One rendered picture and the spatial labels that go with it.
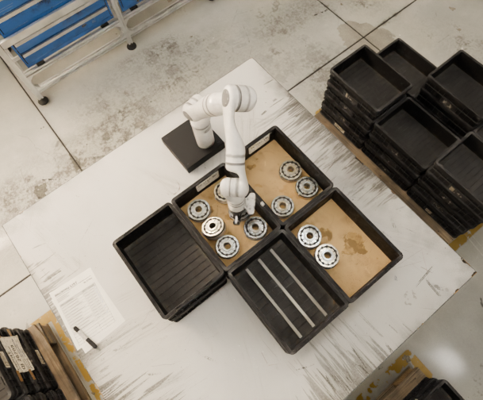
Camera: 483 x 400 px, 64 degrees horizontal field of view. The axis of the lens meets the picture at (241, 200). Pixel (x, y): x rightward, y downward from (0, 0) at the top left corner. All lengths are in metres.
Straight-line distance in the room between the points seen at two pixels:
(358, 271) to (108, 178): 1.29
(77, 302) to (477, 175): 2.17
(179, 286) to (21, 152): 1.98
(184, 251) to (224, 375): 0.55
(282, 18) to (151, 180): 2.07
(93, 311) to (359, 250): 1.21
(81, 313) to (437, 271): 1.61
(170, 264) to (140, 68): 2.02
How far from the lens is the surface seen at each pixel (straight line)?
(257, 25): 3.52
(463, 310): 2.77
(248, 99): 1.34
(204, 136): 1.88
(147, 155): 2.08
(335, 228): 1.75
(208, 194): 1.78
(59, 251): 2.05
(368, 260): 1.74
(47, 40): 3.18
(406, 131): 2.60
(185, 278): 1.69
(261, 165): 1.83
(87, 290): 1.94
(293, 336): 1.64
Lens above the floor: 2.47
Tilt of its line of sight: 69 degrees down
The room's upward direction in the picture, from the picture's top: 6 degrees counter-clockwise
